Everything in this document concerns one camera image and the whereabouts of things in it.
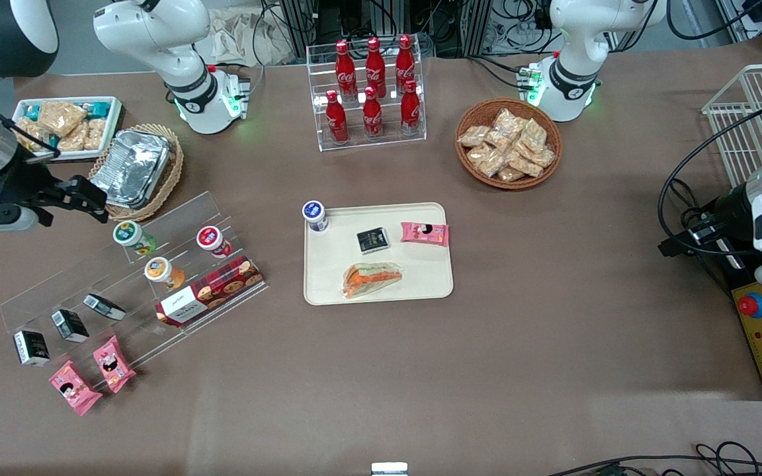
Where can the stacked foil containers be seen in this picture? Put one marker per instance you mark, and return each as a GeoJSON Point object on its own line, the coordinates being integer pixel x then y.
{"type": "Point", "coordinates": [131, 168]}

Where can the rice cracker packet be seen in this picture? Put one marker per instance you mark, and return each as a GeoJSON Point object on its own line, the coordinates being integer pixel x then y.
{"type": "Point", "coordinates": [95, 134]}
{"type": "Point", "coordinates": [73, 139]}
{"type": "Point", "coordinates": [61, 117]}
{"type": "Point", "coordinates": [34, 132]}

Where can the green lid cup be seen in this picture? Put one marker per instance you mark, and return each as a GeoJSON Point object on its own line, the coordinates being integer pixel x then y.
{"type": "Point", "coordinates": [131, 236]}

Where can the round wicker basket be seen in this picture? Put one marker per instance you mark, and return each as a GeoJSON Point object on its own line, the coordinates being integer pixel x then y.
{"type": "Point", "coordinates": [470, 165]}

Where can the aluminium frame rack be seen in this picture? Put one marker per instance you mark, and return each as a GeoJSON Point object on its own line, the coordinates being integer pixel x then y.
{"type": "Point", "coordinates": [447, 26]}

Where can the orange lid cup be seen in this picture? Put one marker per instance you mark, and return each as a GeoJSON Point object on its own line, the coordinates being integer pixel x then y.
{"type": "Point", "coordinates": [161, 271]}

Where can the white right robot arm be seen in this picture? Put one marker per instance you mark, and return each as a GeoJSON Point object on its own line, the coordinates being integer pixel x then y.
{"type": "Point", "coordinates": [156, 33]}

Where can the pink snack packet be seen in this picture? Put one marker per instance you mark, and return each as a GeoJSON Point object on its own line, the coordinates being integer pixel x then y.
{"type": "Point", "coordinates": [424, 233]}
{"type": "Point", "coordinates": [114, 363]}
{"type": "Point", "coordinates": [74, 389]}

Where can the beige plastic serving tray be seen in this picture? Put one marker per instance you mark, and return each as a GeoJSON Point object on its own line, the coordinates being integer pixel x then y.
{"type": "Point", "coordinates": [421, 277]}

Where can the clear acrylic stepped shelf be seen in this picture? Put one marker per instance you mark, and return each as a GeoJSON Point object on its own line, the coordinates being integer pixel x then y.
{"type": "Point", "coordinates": [176, 225]}

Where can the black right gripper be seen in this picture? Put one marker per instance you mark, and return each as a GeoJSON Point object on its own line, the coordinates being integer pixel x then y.
{"type": "Point", "coordinates": [16, 180]}

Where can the red cola bottle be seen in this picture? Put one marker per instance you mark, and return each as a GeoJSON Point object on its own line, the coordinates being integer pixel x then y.
{"type": "Point", "coordinates": [375, 66]}
{"type": "Point", "coordinates": [337, 122]}
{"type": "Point", "coordinates": [411, 112]}
{"type": "Point", "coordinates": [345, 73]}
{"type": "Point", "coordinates": [372, 118]}
{"type": "Point", "coordinates": [405, 63]}

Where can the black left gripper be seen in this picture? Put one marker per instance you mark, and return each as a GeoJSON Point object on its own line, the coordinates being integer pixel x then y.
{"type": "Point", "coordinates": [729, 207]}

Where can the blue lid yogurt cup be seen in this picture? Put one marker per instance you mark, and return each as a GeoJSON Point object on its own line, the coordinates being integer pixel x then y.
{"type": "Point", "coordinates": [314, 215]}

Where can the teal snack packet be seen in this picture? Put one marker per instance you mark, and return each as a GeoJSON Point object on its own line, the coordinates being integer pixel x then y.
{"type": "Point", "coordinates": [99, 109]}
{"type": "Point", "coordinates": [32, 112]}

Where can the clear wrapped cracker packet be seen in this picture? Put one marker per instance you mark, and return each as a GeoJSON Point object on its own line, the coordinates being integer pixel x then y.
{"type": "Point", "coordinates": [510, 174]}
{"type": "Point", "coordinates": [534, 135]}
{"type": "Point", "coordinates": [508, 124]}
{"type": "Point", "coordinates": [499, 141]}
{"type": "Point", "coordinates": [487, 160]}
{"type": "Point", "coordinates": [473, 135]}
{"type": "Point", "coordinates": [543, 157]}
{"type": "Point", "coordinates": [524, 164]}

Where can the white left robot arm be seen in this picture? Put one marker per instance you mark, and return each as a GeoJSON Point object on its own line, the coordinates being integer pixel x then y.
{"type": "Point", "coordinates": [579, 39]}

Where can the red lid cup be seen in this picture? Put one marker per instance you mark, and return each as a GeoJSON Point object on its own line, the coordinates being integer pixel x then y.
{"type": "Point", "coordinates": [212, 240]}

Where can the red tartan cookie box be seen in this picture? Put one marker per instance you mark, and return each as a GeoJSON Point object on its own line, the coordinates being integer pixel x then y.
{"type": "Point", "coordinates": [212, 291]}

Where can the small black box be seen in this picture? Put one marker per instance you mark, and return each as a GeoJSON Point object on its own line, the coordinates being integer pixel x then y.
{"type": "Point", "coordinates": [103, 307]}
{"type": "Point", "coordinates": [69, 325]}
{"type": "Point", "coordinates": [31, 347]}
{"type": "Point", "coordinates": [373, 240]}

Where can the triangular sandwich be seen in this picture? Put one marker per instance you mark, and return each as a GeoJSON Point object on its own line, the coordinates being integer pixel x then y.
{"type": "Point", "coordinates": [371, 281]}

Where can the beige crumpled cloth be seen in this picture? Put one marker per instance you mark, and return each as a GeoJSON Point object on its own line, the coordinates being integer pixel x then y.
{"type": "Point", "coordinates": [235, 36]}

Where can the oval wicker basket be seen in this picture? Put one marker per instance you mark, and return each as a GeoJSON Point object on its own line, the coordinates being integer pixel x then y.
{"type": "Point", "coordinates": [169, 182]}

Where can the white rectangular bin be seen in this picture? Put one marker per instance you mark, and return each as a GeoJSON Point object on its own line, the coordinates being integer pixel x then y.
{"type": "Point", "coordinates": [111, 132]}

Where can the clear acrylic bottle rack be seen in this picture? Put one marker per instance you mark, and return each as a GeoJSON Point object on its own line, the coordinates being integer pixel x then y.
{"type": "Point", "coordinates": [387, 142]}

